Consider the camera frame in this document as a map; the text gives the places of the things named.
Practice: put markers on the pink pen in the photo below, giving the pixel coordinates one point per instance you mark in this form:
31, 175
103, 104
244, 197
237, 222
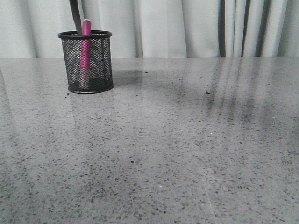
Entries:
85, 55

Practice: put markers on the orange grey handled scissors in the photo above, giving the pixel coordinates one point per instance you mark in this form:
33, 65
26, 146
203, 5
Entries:
76, 16

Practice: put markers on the black mesh pen holder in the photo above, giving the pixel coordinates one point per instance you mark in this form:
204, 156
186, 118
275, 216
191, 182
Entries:
100, 72

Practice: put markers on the grey curtain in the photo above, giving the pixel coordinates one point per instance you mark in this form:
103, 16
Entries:
156, 28

